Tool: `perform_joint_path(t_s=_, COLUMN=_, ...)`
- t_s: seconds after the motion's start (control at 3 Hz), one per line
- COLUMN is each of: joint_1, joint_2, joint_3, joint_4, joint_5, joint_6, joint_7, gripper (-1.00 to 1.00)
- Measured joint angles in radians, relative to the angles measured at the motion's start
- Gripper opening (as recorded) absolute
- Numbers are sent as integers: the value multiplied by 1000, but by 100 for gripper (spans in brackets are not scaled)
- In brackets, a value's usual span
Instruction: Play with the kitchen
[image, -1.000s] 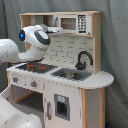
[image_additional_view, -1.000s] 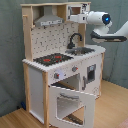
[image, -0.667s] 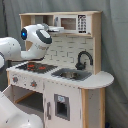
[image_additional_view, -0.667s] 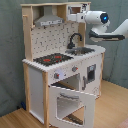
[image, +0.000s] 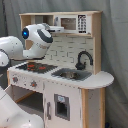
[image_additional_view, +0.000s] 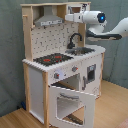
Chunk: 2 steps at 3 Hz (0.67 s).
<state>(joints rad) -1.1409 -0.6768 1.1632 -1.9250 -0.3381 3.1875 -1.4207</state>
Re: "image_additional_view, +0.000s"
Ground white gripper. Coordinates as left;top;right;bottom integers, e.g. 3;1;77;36
65;13;82;23

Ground white oven door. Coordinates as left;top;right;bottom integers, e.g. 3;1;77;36
49;86;95;128

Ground white microwave door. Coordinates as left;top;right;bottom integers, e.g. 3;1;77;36
65;4;87;23

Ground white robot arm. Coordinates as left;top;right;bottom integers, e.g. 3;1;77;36
65;11;128;41

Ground wooden toy kitchen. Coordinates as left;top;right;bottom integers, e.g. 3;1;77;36
22;2;105;128

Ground black toy faucet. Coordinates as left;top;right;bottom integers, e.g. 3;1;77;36
66;32;83;50

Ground grey range hood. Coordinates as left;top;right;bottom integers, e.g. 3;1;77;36
35;6;64;27

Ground grey toy sink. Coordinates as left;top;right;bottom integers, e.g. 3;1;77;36
66;47;94;56

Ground black stovetop red burners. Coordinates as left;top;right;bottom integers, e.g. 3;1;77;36
34;53;71;66

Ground right stove knob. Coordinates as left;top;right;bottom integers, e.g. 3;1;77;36
72;66;78;72

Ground stove knob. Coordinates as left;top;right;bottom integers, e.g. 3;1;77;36
54;73;60;79
72;66;78;72

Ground white fridge door dispenser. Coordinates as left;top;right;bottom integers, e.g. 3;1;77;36
81;55;102;96

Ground left stove knob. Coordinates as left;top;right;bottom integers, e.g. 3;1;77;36
54;73;60;79

